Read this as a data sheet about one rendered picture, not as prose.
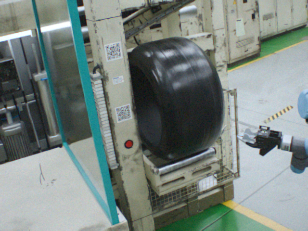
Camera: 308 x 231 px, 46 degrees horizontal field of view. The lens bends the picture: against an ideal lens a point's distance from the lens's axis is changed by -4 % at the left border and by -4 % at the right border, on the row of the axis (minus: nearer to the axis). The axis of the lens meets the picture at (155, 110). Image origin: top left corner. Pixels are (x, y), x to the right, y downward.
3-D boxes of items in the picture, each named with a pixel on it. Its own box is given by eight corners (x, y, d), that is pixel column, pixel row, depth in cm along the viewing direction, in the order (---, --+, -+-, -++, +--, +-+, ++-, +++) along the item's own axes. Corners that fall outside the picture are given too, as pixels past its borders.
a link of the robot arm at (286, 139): (290, 143, 177) (288, 155, 172) (281, 141, 178) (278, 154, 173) (292, 132, 172) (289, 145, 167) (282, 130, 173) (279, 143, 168)
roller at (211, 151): (156, 172, 182) (152, 165, 185) (156, 178, 185) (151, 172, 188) (217, 150, 194) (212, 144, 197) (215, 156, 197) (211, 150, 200)
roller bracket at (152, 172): (156, 187, 181) (153, 170, 177) (125, 155, 215) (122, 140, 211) (162, 185, 182) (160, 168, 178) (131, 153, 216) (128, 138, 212)
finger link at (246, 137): (237, 129, 179) (256, 132, 175) (237, 137, 183) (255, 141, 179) (235, 134, 177) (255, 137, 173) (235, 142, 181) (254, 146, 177)
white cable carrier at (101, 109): (110, 170, 181) (92, 74, 164) (107, 165, 186) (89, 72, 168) (119, 167, 183) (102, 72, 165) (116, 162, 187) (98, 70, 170)
